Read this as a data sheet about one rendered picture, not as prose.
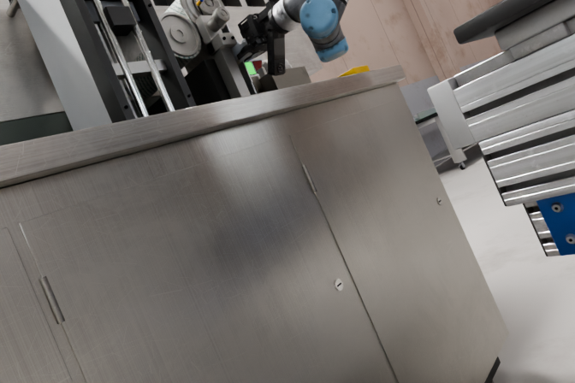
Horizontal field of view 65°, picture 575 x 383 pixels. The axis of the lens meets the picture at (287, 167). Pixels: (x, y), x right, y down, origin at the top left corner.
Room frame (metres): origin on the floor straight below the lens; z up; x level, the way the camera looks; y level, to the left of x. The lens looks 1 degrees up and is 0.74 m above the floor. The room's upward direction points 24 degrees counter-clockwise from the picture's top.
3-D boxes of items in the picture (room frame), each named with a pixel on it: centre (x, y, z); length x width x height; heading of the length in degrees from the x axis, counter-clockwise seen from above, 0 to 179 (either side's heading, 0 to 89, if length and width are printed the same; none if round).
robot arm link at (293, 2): (1.05, -0.21, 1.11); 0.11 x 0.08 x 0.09; 47
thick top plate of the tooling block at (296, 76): (1.43, 0.03, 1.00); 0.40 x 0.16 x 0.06; 47
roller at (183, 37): (1.19, 0.20, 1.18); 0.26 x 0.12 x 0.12; 47
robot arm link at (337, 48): (1.03, -0.21, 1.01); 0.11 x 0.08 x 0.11; 169
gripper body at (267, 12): (1.16, -0.09, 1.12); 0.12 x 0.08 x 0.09; 47
